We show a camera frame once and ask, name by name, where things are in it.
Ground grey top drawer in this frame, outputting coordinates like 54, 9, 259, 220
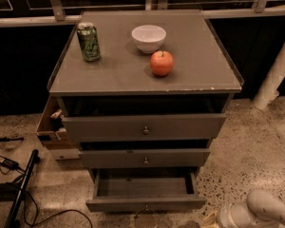
60, 95, 225, 143

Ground metal railing frame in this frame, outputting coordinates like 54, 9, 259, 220
0, 0, 285, 29

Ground green soda can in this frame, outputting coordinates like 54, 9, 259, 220
76, 22, 101, 62

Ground white diagonal post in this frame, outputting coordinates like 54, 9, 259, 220
253, 42, 285, 110

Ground black pole stand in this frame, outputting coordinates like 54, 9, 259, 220
4, 149, 40, 228

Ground open cardboard box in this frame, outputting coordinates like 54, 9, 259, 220
36, 97, 79, 161

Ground white ceramic bowl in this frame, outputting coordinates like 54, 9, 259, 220
131, 25, 166, 54

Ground black power cable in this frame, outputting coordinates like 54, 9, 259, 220
0, 149, 94, 228

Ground grey bottom drawer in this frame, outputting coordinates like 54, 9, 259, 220
86, 167, 206, 212

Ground grey middle drawer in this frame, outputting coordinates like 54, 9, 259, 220
79, 140, 210, 168

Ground black power adapter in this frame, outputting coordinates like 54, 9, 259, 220
0, 159, 19, 170

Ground grey drawer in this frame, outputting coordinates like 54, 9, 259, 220
79, 140, 210, 168
86, 167, 206, 212
60, 95, 225, 143

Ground red apple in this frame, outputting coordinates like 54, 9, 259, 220
150, 50, 174, 77

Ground grey drawer cabinet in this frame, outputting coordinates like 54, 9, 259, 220
47, 9, 245, 182

